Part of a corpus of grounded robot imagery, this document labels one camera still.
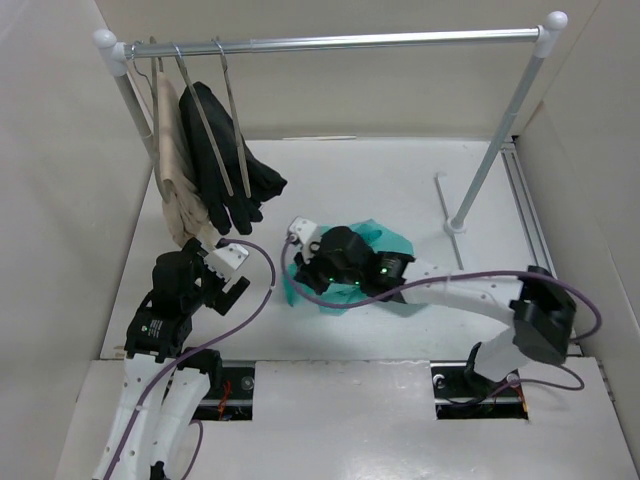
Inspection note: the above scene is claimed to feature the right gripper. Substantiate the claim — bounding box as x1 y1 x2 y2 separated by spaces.
295 238 363 296

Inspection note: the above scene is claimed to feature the teal t shirt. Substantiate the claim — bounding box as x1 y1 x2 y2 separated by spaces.
283 219 414 307

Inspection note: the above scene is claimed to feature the metal clothes hanger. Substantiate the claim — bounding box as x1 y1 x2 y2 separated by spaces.
213 38 252 199

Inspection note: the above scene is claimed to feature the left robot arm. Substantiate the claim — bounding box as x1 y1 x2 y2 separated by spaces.
93 239 250 479

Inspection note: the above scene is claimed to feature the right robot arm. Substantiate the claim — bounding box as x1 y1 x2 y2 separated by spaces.
288 218 576 394

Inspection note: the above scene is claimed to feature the metal hanger with beige garment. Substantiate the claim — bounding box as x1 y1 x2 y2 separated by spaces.
131 41 168 203

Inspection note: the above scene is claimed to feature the black hanging garment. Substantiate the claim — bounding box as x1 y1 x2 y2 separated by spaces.
179 82 287 235

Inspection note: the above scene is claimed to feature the beige hanging garment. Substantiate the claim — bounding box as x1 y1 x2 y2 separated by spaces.
156 72 209 247

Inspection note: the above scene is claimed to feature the white and chrome clothes rack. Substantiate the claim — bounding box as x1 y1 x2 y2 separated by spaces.
93 11 569 268

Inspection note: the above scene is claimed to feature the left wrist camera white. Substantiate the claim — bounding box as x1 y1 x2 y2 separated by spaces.
204 243 249 293

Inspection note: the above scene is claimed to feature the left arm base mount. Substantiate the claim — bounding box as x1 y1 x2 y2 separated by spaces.
193 364 255 422

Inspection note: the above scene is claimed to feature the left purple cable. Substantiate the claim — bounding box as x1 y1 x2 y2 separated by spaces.
99 237 277 480

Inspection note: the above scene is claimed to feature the purple cable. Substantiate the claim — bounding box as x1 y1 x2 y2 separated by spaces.
280 234 604 396
99 237 277 480

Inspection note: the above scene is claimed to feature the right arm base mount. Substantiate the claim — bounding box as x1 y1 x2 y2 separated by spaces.
430 343 529 420

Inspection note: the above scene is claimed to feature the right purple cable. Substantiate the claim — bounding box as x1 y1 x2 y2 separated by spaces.
280 234 604 396

